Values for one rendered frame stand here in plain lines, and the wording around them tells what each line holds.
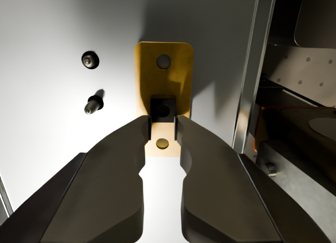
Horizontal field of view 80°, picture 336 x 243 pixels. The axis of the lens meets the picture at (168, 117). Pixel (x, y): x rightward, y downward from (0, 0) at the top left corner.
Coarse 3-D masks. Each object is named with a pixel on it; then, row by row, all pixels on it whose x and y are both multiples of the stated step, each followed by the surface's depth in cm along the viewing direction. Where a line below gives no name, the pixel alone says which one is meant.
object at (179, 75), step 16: (144, 48) 13; (160, 48) 13; (176, 48) 13; (192, 48) 13; (144, 64) 13; (176, 64) 13; (192, 64) 13; (144, 80) 13; (160, 80) 13; (176, 80) 13; (144, 96) 14; (160, 96) 13; (176, 96) 14; (144, 112) 14; (160, 112) 14; (176, 112) 14; (160, 128) 15; (176, 144) 15
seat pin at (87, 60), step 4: (84, 56) 13; (88, 56) 13; (92, 56) 13; (96, 56) 14; (84, 60) 13; (88, 60) 13; (92, 60) 13; (96, 60) 14; (84, 64) 13; (88, 64) 13; (92, 64) 13
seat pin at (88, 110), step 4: (96, 96) 15; (92, 100) 14; (96, 100) 14; (100, 100) 15; (88, 104) 13; (92, 104) 13; (96, 104) 14; (100, 104) 15; (84, 108) 13; (88, 108) 13; (92, 108) 13; (96, 108) 14; (88, 112) 13; (92, 112) 13
